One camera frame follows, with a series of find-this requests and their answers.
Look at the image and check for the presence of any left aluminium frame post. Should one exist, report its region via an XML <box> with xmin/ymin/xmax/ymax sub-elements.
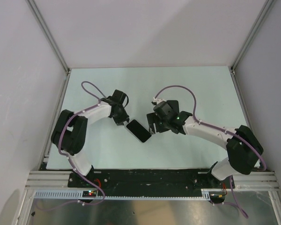
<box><xmin>26</xmin><ymin>0</ymin><xmax>70</xmax><ymax>74</ymax></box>

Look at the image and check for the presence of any right aluminium frame post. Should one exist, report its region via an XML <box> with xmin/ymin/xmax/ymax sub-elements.
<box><xmin>230</xmin><ymin>0</ymin><xmax>277</xmax><ymax>73</ymax></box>

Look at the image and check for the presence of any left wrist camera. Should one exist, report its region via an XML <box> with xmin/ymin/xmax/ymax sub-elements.
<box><xmin>111</xmin><ymin>90</ymin><xmax>129</xmax><ymax>108</ymax></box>

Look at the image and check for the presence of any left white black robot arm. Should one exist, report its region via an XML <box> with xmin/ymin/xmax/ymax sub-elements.
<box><xmin>51</xmin><ymin>98</ymin><xmax>129</xmax><ymax>187</ymax></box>

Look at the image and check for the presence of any aluminium front frame rail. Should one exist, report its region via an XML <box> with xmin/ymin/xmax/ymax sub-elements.
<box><xmin>26</xmin><ymin>171</ymin><xmax>280</xmax><ymax>191</ymax></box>

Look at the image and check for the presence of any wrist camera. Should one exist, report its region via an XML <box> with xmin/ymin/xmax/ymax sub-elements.
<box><xmin>153</xmin><ymin>101</ymin><xmax>176</xmax><ymax>120</ymax></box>
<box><xmin>111</xmin><ymin>90</ymin><xmax>129</xmax><ymax>108</ymax></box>

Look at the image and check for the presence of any white slotted cable duct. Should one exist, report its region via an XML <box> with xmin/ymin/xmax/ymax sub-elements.
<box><xmin>34</xmin><ymin>189</ymin><xmax>213</xmax><ymax>202</ymax></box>

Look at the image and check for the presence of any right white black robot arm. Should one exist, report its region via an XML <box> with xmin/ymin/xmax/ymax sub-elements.
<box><xmin>147</xmin><ymin>111</ymin><xmax>266</xmax><ymax>188</ymax></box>

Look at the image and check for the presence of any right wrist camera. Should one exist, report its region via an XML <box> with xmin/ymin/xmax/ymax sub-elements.
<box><xmin>153</xmin><ymin>101</ymin><xmax>176</xmax><ymax>120</ymax></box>

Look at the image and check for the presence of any black smartphone blue edge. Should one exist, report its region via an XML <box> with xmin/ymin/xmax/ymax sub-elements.
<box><xmin>126</xmin><ymin>119</ymin><xmax>152</xmax><ymax>143</ymax></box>

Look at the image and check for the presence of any aluminium frame post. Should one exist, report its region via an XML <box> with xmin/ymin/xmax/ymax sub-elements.
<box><xmin>26</xmin><ymin>0</ymin><xmax>70</xmax><ymax>74</ymax></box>
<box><xmin>230</xmin><ymin>0</ymin><xmax>277</xmax><ymax>73</ymax></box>

